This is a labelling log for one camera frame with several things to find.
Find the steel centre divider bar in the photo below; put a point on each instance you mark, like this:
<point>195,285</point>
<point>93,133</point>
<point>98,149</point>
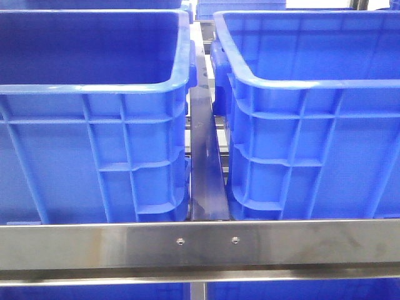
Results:
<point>209,201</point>

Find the blue crate front left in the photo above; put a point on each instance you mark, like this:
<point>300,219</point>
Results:
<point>93,112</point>

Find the blue crate front right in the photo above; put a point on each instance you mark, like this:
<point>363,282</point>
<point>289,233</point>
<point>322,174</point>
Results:
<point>312,107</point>

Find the blue crate rear right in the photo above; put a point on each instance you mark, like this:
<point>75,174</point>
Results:
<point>206,9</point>

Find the blue crate lower left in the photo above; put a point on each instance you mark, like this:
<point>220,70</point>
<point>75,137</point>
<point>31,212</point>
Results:
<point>123,291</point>

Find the blue crate lower right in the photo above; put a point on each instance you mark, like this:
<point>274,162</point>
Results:
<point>312,289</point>

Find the steel lower post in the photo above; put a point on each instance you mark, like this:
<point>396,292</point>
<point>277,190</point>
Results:
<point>199,291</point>

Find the steel front rail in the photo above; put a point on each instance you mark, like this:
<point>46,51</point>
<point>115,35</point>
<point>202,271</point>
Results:
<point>167,252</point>

